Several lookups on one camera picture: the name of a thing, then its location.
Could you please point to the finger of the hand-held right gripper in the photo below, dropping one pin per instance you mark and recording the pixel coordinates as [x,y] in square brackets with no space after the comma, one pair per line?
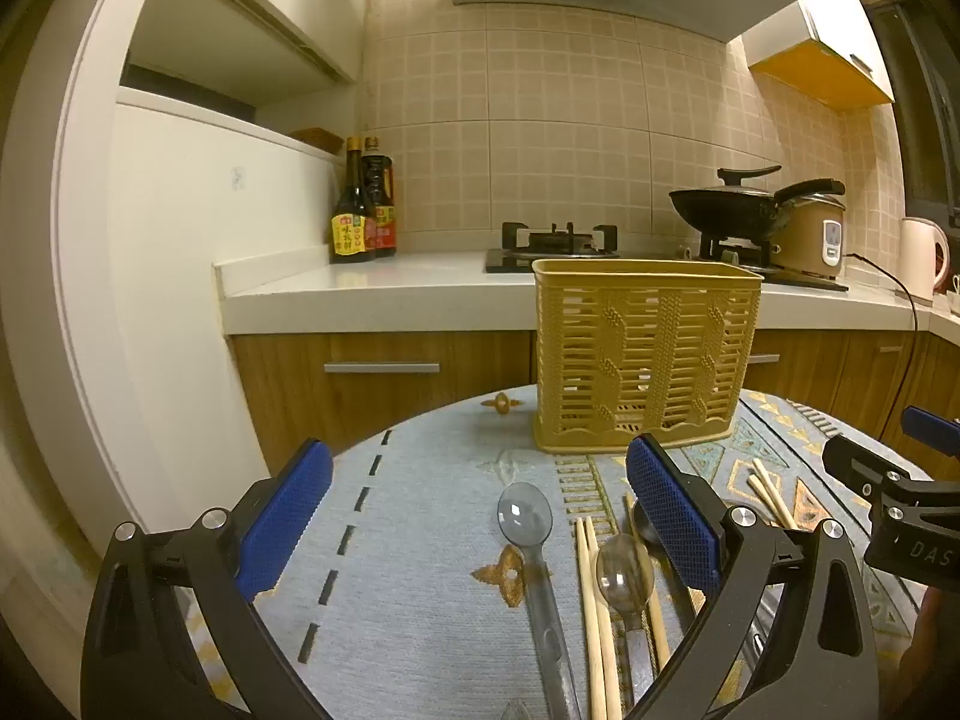
[930,427]
[862,465]

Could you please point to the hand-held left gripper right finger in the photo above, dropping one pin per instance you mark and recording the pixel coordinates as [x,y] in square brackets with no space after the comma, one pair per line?
[675,517]

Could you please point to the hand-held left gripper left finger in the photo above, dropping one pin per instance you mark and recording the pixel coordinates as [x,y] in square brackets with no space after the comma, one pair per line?
[285,517]

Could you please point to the clear plastic spoon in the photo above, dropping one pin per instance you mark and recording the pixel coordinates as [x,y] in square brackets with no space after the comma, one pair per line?
[622,570]
[525,514]

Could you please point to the yellow plastic utensil basket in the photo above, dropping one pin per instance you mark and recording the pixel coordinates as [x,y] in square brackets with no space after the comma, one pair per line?
[645,330]

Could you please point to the metal spoon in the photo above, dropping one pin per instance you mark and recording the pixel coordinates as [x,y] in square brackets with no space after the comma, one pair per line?
[643,525]

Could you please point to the patterned grey tablecloth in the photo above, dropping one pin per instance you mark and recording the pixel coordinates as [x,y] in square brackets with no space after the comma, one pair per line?
[435,540]

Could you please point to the white electric kettle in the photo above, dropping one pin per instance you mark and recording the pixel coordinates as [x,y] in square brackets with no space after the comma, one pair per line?
[921,255]

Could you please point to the wooden base cabinet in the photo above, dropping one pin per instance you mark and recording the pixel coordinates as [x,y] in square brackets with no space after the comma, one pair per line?
[450,397]

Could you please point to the beige rice cooker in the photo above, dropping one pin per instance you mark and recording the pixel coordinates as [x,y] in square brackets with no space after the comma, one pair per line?
[814,240]

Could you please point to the black burner grate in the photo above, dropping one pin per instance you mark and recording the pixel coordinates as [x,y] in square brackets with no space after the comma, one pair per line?
[559,240]
[739,249]

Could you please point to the black wok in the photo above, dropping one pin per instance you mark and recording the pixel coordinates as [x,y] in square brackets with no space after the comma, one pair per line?
[727,214]

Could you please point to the yellow label sauce bottle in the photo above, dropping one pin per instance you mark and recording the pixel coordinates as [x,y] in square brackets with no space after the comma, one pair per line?
[352,232]

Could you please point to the dark window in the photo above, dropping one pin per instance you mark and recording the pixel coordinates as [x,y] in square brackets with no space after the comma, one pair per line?
[930,127]

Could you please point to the black glass gas hob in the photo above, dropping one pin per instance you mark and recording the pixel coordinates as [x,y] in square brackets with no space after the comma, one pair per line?
[510,264]

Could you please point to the red label sauce bottle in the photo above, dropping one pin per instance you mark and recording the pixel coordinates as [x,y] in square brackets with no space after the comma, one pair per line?
[384,225]

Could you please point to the brown wicker basket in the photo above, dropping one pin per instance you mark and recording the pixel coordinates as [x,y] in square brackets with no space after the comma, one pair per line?
[319,139]

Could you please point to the white yellow wall cabinet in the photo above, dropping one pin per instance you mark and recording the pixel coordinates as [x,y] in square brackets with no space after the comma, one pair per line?
[825,67]

